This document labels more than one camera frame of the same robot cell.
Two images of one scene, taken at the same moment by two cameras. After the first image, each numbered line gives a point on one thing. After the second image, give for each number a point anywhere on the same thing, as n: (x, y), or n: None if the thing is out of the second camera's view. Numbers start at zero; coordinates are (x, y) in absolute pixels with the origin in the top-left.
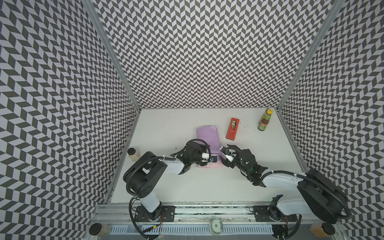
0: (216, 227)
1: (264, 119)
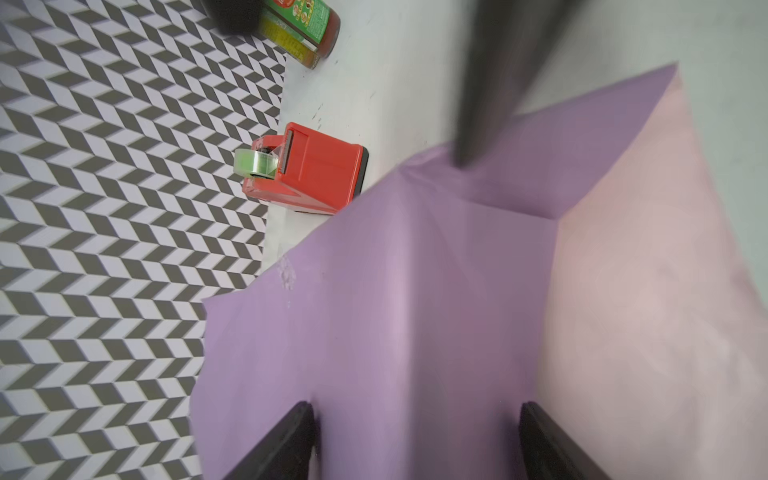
0: None
1: (306, 30)
